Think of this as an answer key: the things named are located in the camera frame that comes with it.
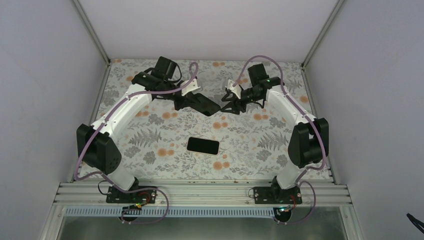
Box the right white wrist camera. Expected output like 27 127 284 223
226 79 243 99

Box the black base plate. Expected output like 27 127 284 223
105 186 157 205
253 186 303 205

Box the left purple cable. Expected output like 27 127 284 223
73 61 200 225

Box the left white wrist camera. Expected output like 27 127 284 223
181 78 203 96

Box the phone with pink case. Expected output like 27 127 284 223
186 137 220 156

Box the purple cable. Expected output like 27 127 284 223
231 54 329 226
73 61 200 225

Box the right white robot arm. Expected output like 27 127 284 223
221 63 329 204

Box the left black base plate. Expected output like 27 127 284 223
105 186 157 205

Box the black phone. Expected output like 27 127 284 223
189 93 221 117

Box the floral patterned table mat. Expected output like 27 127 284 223
96 59 312 180

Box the grey slotted cable duct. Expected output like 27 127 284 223
64 206 286 219

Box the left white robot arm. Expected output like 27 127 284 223
76 57 199 203

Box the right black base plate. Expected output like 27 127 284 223
253 186 303 205

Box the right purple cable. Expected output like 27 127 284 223
231 54 329 226

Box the black object at edge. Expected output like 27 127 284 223
406 213 424 234

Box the aluminium rail frame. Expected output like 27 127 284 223
53 179 353 207

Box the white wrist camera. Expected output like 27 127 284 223
226 79 243 99
181 78 203 96

